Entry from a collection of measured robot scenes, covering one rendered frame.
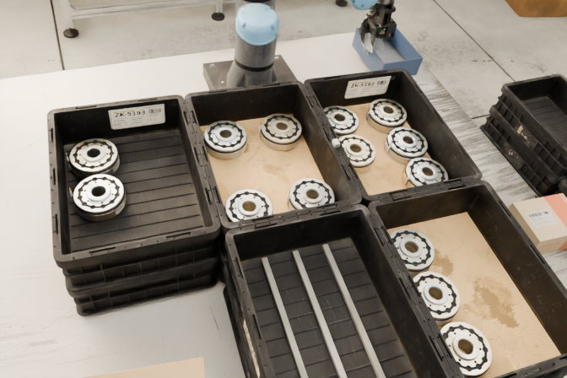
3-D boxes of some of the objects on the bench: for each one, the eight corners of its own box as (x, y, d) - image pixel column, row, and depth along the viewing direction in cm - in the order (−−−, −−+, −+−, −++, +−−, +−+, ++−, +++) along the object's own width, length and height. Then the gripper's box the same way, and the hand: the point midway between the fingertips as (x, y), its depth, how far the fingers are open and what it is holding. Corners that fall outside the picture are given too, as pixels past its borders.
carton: (526, 257, 130) (540, 241, 125) (499, 219, 138) (512, 202, 132) (576, 245, 135) (592, 229, 129) (548, 209, 142) (562, 192, 136)
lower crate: (67, 176, 130) (56, 143, 122) (185, 158, 139) (184, 126, 130) (77, 321, 106) (66, 294, 97) (219, 288, 115) (221, 261, 106)
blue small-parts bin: (351, 45, 180) (356, 27, 175) (387, 40, 185) (393, 23, 180) (378, 81, 168) (384, 63, 163) (417, 74, 173) (423, 57, 168)
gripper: (376, 10, 150) (364, 68, 166) (404, 5, 152) (391, 62, 168) (363, -5, 155) (353, 52, 171) (391, -10, 157) (379, 46, 173)
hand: (369, 49), depth 170 cm, fingers closed, pressing on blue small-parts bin
